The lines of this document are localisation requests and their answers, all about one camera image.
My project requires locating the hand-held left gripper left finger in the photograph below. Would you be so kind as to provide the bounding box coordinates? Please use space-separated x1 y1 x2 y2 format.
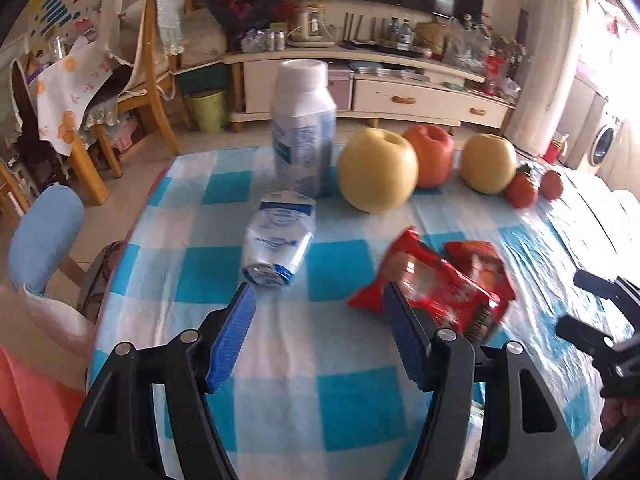
57 282 258 480

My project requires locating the blue chair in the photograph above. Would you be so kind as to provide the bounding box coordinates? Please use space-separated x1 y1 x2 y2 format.
7 185 86 296

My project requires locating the red apple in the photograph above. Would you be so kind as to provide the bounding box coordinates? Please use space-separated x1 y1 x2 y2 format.
402 124 455 189

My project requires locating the patterned grey cloth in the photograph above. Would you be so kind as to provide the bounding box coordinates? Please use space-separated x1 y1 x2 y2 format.
77 242 123 321

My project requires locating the green waste bin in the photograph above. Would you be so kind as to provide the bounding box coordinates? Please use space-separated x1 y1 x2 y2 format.
187 89 227 134

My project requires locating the yellow apple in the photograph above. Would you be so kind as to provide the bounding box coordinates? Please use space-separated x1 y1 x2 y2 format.
337 127 419 215

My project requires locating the pink cloth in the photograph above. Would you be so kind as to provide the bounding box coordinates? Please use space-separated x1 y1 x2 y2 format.
0 345 86 480

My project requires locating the cream television cabinet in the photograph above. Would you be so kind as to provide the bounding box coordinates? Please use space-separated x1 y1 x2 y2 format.
222 42 516 133

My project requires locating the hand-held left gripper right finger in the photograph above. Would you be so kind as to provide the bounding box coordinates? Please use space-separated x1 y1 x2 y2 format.
382 281 583 480

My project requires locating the clear plastic bag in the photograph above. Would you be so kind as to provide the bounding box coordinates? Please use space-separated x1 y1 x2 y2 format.
442 17 488 66

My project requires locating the cream curtain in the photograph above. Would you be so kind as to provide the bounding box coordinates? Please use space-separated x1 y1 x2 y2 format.
520 0 588 156

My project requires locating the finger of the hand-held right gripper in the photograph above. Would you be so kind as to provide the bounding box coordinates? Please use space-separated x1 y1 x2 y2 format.
555 314 640 396
574 269 640 311

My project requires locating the white electric kettle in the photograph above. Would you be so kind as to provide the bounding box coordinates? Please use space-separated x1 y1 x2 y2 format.
292 5 333 46

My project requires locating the white plastic bottle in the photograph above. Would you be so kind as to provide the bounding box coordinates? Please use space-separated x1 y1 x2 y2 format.
271 59 337 198

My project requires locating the white blue bag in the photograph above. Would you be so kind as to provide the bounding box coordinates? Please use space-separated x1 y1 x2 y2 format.
241 190 317 289

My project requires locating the white lace cloth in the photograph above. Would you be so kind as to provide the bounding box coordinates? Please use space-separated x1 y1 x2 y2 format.
150 0 186 56

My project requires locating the yellow pear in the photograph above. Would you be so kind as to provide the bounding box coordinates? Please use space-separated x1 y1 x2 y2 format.
460 132 517 195

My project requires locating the white washing machine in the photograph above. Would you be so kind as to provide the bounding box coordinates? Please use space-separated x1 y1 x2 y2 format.
575 95 626 176

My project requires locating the pink storage box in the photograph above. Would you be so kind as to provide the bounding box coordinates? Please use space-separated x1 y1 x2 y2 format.
325 62 353 113

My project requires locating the small tangerine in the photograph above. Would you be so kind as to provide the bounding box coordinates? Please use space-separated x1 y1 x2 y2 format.
539 170 564 199

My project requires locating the wooden chair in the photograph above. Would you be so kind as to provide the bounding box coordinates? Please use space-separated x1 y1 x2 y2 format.
70 0 183 206

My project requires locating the red cartoon candy packet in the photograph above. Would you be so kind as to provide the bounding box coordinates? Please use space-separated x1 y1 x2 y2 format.
444 240 516 303

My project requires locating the orange print white cloth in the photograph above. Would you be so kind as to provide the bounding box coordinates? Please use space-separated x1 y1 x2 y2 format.
35 40 113 156

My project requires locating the tangerine with leaf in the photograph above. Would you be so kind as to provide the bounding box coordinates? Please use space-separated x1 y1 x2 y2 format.
504 162 540 209

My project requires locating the dark wrapped flower bouquet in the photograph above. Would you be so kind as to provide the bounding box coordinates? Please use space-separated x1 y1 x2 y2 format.
205 0 296 36

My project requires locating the red tea packet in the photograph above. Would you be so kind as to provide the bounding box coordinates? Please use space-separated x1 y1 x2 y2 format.
347 227 503 346

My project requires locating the blue checked tablecloth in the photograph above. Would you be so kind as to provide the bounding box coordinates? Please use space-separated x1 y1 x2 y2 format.
87 142 640 480

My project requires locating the colourful wall sticker chart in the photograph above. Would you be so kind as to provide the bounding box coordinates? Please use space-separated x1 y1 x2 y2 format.
25 0 83 36

